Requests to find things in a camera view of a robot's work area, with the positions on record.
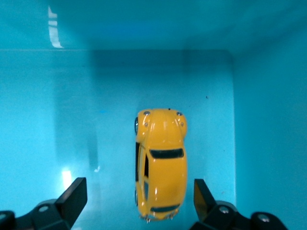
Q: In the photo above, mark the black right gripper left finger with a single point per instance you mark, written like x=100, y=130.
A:
x=60, y=215

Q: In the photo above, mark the yellow beetle toy car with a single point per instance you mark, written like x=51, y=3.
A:
x=165, y=172

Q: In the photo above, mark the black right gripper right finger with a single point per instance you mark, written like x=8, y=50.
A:
x=216, y=218

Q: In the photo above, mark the turquoise plastic bin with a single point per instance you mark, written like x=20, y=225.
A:
x=72, y=95

